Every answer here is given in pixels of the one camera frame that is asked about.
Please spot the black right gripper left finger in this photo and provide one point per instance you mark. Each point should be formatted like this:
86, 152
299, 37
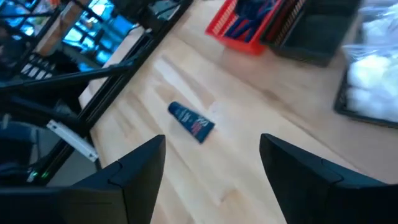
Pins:
130, 193

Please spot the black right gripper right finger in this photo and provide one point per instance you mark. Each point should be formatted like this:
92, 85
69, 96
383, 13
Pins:
311, 193

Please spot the dark blue toiletry tube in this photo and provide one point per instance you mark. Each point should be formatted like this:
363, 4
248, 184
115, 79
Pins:
191, 121

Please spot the clear bag of cotton balls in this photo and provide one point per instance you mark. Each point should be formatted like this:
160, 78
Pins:
373, 81

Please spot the blue disposable razor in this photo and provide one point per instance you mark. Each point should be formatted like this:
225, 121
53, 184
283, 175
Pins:
234, 28
255, 7
253, 31

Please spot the black plastic basket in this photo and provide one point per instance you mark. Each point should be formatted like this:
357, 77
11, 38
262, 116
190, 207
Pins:
311, 37
339, 102

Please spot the red plastic basket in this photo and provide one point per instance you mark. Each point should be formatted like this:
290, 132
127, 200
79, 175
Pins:
239, 45

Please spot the silver frame bracket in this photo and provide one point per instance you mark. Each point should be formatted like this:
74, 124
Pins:
73, 140

